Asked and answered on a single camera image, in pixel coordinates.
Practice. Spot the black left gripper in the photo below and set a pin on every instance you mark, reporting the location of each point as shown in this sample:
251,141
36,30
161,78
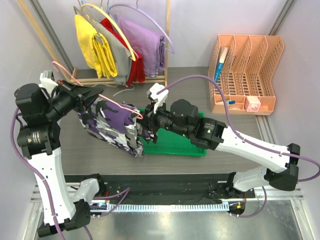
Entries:
80,96

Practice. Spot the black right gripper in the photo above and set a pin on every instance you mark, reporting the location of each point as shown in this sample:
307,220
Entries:
149,120

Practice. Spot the pink wire hanger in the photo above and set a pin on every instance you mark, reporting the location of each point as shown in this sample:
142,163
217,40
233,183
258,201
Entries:
55,64

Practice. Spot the purple camouflage trousers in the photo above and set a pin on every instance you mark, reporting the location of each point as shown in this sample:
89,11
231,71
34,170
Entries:
118,127

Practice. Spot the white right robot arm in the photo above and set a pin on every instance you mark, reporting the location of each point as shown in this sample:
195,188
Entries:
277,169

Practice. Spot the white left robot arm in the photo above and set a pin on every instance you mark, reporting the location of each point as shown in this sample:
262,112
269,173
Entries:
38,147

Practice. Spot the yellow trousers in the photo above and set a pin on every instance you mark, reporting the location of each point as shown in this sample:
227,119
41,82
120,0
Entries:
95,47

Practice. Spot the grey trousers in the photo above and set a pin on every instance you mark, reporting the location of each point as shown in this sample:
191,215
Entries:
120,53

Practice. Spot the red trousers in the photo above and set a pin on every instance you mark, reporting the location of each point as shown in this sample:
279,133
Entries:
137,67

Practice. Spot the yellow hanger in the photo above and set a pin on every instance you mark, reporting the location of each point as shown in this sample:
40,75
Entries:
115,28

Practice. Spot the lilac trousers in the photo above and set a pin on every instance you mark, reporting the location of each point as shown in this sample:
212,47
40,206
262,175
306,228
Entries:
150,45

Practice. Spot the lilac hanger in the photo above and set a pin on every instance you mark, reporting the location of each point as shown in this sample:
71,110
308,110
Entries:
152,14

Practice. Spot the wooden clothes rack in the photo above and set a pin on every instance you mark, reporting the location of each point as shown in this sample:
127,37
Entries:
43,28

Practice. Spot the green plastic tray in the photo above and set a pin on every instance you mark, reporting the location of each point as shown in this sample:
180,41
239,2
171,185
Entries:
171,143

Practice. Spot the blue capped marker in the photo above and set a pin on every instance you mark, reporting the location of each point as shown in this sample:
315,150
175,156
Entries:
230,102

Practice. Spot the blue white booklet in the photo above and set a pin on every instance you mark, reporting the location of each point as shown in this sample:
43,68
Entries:
220,63

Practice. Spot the pink sticky note block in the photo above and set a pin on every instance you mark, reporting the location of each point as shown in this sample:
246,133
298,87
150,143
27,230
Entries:
252,104

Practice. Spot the peach plastic file organizer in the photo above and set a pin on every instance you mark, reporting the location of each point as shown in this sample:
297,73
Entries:
247,71

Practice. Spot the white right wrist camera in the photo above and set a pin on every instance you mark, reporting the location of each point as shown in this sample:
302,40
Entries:
158,95

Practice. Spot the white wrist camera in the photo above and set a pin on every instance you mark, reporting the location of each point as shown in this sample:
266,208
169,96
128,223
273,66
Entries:
158,95
47,81

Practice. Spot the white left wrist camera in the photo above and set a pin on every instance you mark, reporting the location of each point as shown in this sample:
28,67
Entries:
47,81

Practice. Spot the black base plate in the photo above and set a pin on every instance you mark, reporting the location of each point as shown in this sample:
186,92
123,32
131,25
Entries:
171,189

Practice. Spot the white slotted cable duct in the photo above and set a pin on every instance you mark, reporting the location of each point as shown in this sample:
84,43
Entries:
130,208

